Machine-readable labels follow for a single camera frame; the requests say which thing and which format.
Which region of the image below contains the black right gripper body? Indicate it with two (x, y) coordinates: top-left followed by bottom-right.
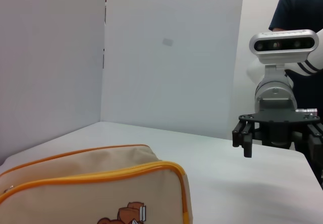
(238, 98), (321, 149)

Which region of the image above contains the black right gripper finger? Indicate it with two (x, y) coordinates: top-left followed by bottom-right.
(292, 123), (323, 169)
(232, 121), (256, 158)

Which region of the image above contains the beige food bag orange trim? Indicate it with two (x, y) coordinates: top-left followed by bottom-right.
(0, 144), (195, 224)

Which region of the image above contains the person in dark shirt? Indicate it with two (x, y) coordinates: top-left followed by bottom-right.
(268, 0), (323, 189)

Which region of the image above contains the silver cable connector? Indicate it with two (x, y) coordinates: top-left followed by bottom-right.
(294, 107), (318, 116)

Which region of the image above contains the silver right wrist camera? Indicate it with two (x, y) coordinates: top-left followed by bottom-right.
(249, 29), (320, 66)

